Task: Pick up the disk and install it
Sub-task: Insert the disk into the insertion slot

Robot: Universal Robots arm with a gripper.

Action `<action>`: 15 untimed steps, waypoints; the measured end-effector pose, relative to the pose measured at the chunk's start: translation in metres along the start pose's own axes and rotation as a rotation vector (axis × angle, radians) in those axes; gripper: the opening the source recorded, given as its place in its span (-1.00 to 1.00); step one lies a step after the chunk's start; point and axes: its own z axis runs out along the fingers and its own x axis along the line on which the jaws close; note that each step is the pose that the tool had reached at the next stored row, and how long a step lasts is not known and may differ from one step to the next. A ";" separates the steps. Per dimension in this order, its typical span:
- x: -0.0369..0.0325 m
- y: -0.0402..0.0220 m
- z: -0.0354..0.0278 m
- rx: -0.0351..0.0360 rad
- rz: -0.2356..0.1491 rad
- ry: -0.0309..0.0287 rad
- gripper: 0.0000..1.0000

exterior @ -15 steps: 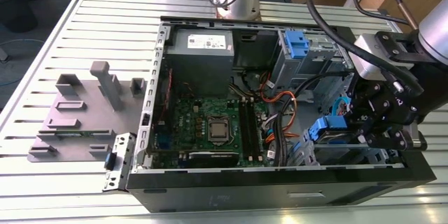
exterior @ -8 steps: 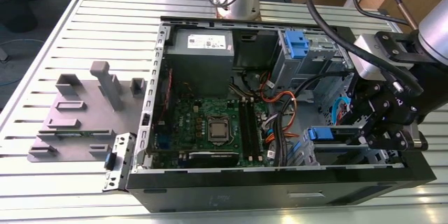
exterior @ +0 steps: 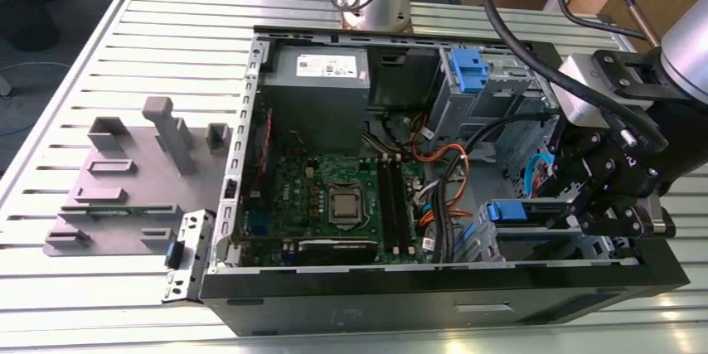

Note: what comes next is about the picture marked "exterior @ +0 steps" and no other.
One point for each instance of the green motherboard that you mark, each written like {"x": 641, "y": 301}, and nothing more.
{"x": 294, "y": 188}

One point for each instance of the metal disk bay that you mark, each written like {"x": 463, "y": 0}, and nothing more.
{"x": 531, "y": 233}

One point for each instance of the black RAM slot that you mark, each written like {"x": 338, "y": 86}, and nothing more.
{"x": 405, "y": 200}
{"x": 389, "y": 200}

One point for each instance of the grey power supply unit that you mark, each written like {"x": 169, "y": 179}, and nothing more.
{"x": 315, "y": 113}

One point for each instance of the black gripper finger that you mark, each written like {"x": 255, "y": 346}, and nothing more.
{"x": 575, "y": 171}
{"x": 626, "y": 219}

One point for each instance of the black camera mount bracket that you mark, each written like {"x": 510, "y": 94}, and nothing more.
{"x": 637, "y": 76}

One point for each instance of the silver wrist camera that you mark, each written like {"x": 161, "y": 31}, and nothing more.
{"x": 575, "y": 80}

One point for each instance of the green RAM stick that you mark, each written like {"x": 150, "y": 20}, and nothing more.
{"x": 119, "y": 213}

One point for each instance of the CPU socket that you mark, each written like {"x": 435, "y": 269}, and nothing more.
{"x": 346, "y": 223}

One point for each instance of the metal optical drive cage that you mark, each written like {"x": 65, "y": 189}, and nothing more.
{"x": 482, "y": 101}

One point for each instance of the black PC case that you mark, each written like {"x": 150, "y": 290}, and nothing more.
{"x": 387, "y": 300}

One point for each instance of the metal expansion card bracket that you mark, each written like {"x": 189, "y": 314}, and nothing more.
{"x": 191, "y": 246}

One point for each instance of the silver CPU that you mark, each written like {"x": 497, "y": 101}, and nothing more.
{"x": 345, "y": 205}

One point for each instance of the black graphics card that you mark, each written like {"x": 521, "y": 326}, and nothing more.
{"x": 338, "y": 248}

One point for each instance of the blue drive cage latch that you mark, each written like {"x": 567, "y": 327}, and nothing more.
{"x": 470, "y": 70}

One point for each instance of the grey parts rack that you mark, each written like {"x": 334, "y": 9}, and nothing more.
{"x": 138, "y": 188}

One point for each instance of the hard disk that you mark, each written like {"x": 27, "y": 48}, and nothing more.
{"x": 506, "y": 213}

